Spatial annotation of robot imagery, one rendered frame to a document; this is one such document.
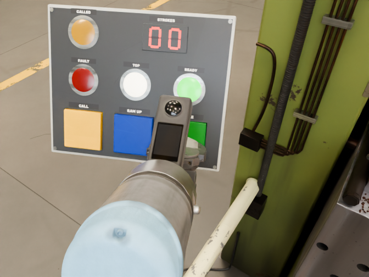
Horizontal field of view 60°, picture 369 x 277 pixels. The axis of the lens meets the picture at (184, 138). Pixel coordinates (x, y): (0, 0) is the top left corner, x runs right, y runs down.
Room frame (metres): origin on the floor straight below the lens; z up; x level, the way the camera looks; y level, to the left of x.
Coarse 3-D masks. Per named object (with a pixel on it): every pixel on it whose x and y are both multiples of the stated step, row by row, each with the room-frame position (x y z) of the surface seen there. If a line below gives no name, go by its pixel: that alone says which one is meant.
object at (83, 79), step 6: (78, 72) 0.51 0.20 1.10; (84, 72) 0.51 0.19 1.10; (90, 72) 0.51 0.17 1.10; (72, 78) 0.51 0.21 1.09; (78, 78) 0.50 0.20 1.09; (84, 78) 0.50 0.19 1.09; (90, 78) 0.50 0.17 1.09; (78, 84) 0.50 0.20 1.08; (84, 84) 0.50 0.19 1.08; (90, 84) 0.50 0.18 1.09; (78, 90) 0.49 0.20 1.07; (84, 90) 0.49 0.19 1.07
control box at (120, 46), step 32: (64, 32) 0.55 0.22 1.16; (96, 32) 0.54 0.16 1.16; (128, 32) 0.54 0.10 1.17; (192, 32) 0.52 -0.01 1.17; (224, 32) 0.52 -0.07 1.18; (64, 64) 0.52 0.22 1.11; (96, 64) 0.52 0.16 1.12; (128, 64) 0.51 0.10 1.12; (160, 64) 0.50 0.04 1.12; (192, 64) 0.50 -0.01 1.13; (224, 64) 0.49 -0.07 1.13; (64, 96) 0.49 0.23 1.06; (96, 96) 0.49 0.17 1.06; (128, 96) 0.48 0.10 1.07; (224, 96) 0.46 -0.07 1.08; (224, 128) 0.44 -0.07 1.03; (128, 160) 0.42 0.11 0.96
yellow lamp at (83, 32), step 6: (78, 24) 0.55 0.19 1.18; (84, 24) 0.55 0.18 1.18; (90, 24) 0.55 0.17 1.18; (72, 30) 0.55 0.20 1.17; (78, 30) 0.55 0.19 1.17; (84, 30) 0.54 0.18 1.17; (90, 30) 0.54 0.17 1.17; (72, 36) 0.54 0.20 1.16; (78, 36) 0.54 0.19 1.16; (84, 36) 0.54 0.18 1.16; (90, 36) 0.54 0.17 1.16; (78, 42) 0.54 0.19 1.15; (84, 42) 0.54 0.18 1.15; (90, 42) 0.53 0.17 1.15
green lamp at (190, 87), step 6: (186, 78) 0.48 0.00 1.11; (192, 78) 0.48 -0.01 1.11; (180, 84) 0.48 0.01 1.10; (186, 84) 0.48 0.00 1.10; (192, 84) 0.48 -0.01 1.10; (198, 84) 0.47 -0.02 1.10; (180, 90) 0.47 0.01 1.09; (186, 90) 0.47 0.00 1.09; (192, 90) 0.47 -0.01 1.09; (198, 90) 0.47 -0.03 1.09; (180, 96) 0.47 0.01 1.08; (186, 96) 0.47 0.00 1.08; (192, 96) 0.46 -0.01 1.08; (198, 96) 0.46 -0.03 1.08
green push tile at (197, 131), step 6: (192, 126) 0.44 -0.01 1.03; (198, 126) 0.44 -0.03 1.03; (204, 126) 0.43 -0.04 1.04; (192, 132) 0.43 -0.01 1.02; (198, 132) 0.43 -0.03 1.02; (204, 132) 0.43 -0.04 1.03; (192, 138) 0.43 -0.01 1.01; (198, 138) 0.42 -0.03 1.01; (204, 138) 0.42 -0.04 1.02; (204, 144) 0.42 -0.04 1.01
